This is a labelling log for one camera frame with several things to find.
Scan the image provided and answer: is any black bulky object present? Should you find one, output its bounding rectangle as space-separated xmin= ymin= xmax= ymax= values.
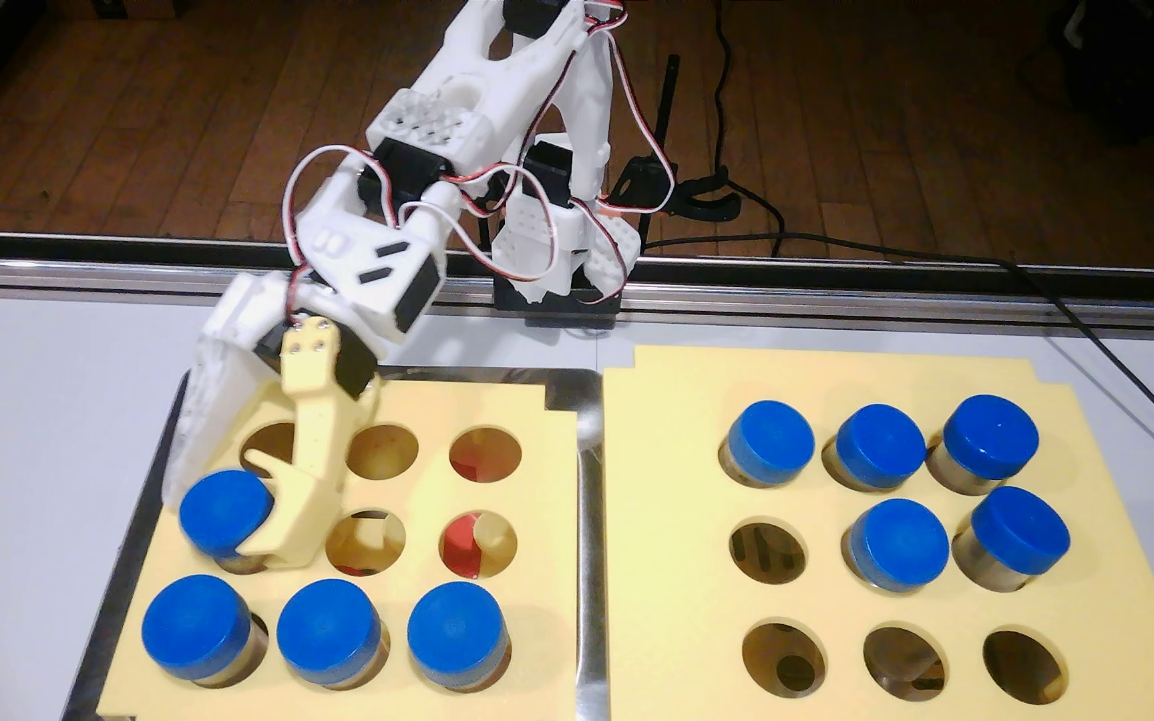
xmin=1048 ymin=0 xmax=1154 ymax=146

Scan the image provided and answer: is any black cable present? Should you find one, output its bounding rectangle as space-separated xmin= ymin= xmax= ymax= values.
xmin=712 ymin=0 xmax=789 ymax=258
xmin=647 ymin=232 xmax=1154 ymax=477

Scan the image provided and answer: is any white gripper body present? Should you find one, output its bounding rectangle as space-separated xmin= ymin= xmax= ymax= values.
xmin=254 ymin=172 xmax=445 ymax=399

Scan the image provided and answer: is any metal tray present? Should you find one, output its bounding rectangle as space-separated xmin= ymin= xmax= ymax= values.
xmin=61 ymin=360 xmax=608 ymax=721

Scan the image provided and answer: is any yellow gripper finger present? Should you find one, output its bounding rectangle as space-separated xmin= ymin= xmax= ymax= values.
xmin=235 ymin=314 xmax=360 ymax=571

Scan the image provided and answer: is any yellow foam rack in tray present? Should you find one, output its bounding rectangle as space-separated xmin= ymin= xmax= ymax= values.
xmin=96 ymin=375 xmax=580 ymax=721

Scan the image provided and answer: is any large yellow foam rack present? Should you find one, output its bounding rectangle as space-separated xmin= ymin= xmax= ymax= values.
xmin=601 ymin=344 xmax=1154 ymax=721

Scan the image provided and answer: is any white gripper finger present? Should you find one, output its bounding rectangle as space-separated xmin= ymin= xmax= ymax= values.
xmin=160 ymin=270 xmax=306 ymax=509

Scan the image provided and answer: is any blue capped test tube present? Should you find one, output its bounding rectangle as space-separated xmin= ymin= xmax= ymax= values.
xmin=926 ymin=393 xmax=1040 ymax=497
xmin=952 ymin=485 xmax=1072 ymax=592
xmin=719 ymin=399 xmax=817 ymax=490
xmin=275 ymin=577 xmax=390 ymax=691
xmin=140 ymin=573 xmax=270 ymax=688
xmin=179 ymin=469 xmax=276 ymax=574
xmin=405 ymin=581 xmax=512 ymax=693
xmin=841 ymin=497 xmax=951 ymax=594
xmin=823 ymin=403 xmax=927 ymax=494

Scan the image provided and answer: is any aluminium table edge rail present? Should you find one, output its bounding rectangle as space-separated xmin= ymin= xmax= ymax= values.
xmin=0 ymin=228 xmax=1154 ymax=336

